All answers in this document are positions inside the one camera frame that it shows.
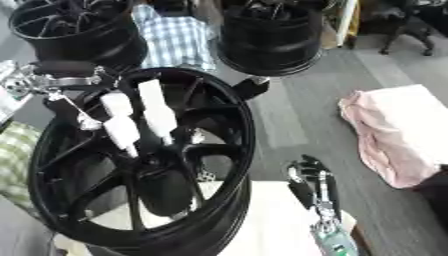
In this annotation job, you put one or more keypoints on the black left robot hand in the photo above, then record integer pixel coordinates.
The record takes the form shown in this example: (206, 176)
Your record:
(65, 69)

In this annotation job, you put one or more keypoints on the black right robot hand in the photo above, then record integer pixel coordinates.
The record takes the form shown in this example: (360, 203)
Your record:
(307, 170)

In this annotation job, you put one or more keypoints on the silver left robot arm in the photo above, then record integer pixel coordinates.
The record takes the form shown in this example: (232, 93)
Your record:
(21, 80)

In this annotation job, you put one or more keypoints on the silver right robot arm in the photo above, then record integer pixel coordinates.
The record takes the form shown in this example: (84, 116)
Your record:
(335, 238)

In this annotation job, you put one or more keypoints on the black spoked wheel rim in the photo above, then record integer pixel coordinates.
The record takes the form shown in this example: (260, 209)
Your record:
(87, 40)

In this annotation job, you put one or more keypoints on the white pin with short head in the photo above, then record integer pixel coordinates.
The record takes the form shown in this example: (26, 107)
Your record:
(116, 104)

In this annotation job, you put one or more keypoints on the white pin with tapered head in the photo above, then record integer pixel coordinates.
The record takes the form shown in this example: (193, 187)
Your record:
(122, 131)

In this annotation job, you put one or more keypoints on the large black spoked wheel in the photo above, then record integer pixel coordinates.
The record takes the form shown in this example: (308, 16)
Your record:
(230, 110)

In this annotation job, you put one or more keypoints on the black wheel rim barrel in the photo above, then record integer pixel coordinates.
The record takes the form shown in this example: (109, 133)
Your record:
(269, 36)

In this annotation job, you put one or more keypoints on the pink cloth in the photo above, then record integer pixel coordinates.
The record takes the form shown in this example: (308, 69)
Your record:
(379, 140)

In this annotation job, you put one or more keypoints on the person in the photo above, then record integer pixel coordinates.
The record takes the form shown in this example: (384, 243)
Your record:
(175, 36)

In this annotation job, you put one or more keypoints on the black office chair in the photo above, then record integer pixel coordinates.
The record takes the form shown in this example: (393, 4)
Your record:
(402, 23)

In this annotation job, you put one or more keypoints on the black bracket behind wheel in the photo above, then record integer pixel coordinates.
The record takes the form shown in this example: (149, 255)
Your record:
(249, 87)

